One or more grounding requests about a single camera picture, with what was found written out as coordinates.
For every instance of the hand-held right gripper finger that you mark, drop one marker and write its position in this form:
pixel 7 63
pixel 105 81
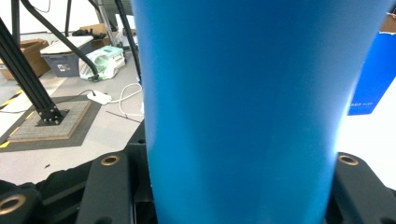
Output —
pixel 138 155

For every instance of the blue cup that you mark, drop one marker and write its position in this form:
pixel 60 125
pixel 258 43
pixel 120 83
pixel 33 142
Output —
pixel 243 112

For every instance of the dark floor mat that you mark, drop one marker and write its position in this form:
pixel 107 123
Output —
pixel 77 133

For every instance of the white power adapter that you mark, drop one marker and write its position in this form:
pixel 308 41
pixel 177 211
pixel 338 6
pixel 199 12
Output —
pixel 99 97

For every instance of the wooden base board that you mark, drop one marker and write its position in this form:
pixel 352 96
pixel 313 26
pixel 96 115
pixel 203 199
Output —
pixel 46 126

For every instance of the green white tissue pack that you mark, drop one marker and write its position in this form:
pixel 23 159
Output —
pixel 104 63

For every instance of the grey storage bin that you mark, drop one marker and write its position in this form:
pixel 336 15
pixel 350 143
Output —
pixel 63 63

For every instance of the black pole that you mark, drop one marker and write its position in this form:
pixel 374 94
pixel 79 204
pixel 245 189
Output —
pixel 127 34

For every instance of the cardboard box with dark items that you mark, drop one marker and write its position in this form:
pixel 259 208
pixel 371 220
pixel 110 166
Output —
pixel 96 31

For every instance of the black metal stand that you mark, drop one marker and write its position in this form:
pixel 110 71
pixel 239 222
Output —
pixel 25 77

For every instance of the curved black tube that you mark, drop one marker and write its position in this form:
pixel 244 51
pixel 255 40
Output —
pixel 62 39

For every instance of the grey metal pole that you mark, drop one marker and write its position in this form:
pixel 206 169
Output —
pixel 104 17

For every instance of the open cardboard box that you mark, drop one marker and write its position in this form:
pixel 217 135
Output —
pixel 32 56

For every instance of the blue box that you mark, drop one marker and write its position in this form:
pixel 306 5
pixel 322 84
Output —
pixel 373 74

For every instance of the brown cardboard piece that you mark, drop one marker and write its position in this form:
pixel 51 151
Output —
pixel 389 23

